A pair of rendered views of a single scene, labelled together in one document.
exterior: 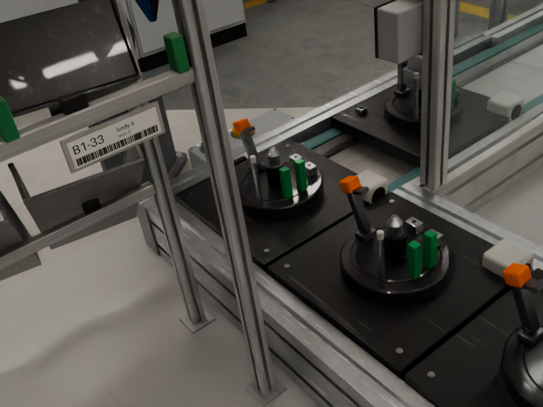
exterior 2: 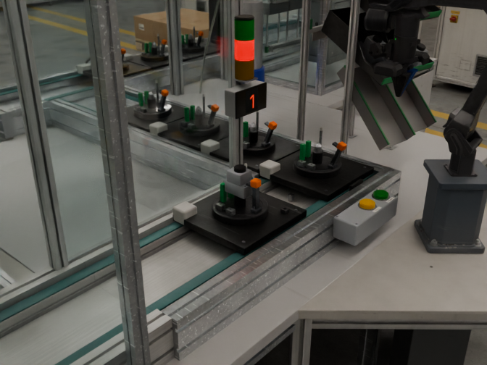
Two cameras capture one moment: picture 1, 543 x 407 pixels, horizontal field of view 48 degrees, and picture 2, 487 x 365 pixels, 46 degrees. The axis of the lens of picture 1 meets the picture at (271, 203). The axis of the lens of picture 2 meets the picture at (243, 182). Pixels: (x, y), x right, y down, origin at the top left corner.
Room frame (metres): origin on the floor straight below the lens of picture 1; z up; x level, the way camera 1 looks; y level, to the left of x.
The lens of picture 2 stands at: (2.20, -0.63, 1.68)
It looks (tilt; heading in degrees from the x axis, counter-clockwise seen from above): 26 degrees down; 164
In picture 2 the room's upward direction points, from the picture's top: straight up
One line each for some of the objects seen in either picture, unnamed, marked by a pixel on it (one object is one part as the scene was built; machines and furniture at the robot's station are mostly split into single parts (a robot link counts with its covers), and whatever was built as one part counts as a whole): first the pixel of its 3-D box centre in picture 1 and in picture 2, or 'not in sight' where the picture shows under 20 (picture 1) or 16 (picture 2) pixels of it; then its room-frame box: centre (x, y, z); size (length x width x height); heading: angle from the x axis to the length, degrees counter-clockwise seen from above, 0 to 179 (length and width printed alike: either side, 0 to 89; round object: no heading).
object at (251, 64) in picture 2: not in sight; (244, 68); (0.80, -0.24, 1.28); 0.05 x 0.05 x 0.05
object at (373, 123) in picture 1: (423, 116); (240, 214); (0.98, -0.30, 0.96); 0.24 x 0.24 x 0.02; 33
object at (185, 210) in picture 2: not in sight; (185, 213); (0.95, -0.43, 0.97); 0.05 x 0.05 x 0.04; 33
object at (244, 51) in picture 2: not in sight; (244, 48); (0.80, -0.24, 1.33); 0.05 x 0.05 x 0.05
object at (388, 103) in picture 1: (423, 106); (240, 208); (0.98, -0.30, 0.98); 0.14 x 0.14 x 0.02
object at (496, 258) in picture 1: (395, 240); (253, 134); (0.59, -0.15, 1.01); 0.24 x 0.24 x 0.13; 33
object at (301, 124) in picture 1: (341, 126); (303, 241); (1.08, -0.16, 0.91); 0.89 x 0.06 x 0.11; 123
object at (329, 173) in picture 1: (275, 169); (317, 155); (0.80, -0.01, 1.01); 0.24 x 0.24 x 0.13; 33
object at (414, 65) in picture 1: (429, 67); (237, 178); (0.97, -0.30, 1.06); 0.08 x 0.04 x 0.07; 33
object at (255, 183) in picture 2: (406, 71); (253, 193); (1.02, -0.27, 1.04); 0.04 x 0.02 x 0.08; 33
